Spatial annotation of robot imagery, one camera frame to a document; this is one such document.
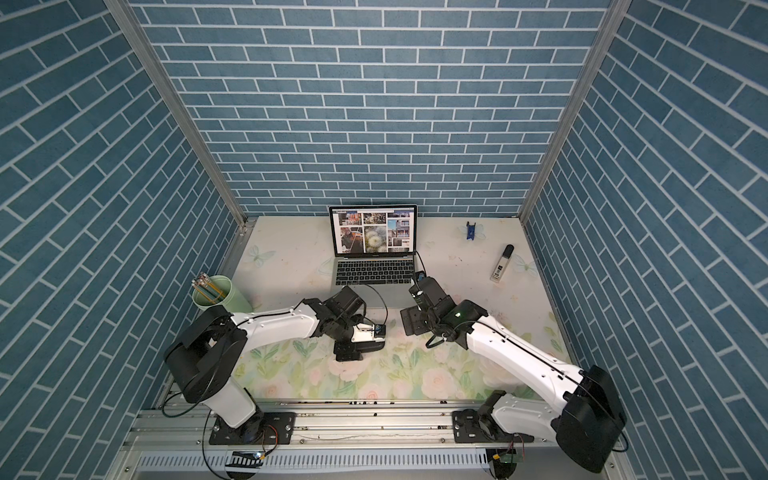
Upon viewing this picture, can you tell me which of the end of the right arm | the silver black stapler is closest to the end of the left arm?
the end of the right arm

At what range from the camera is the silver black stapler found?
3.41 feet

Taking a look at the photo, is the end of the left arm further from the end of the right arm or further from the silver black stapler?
the silver black stapler
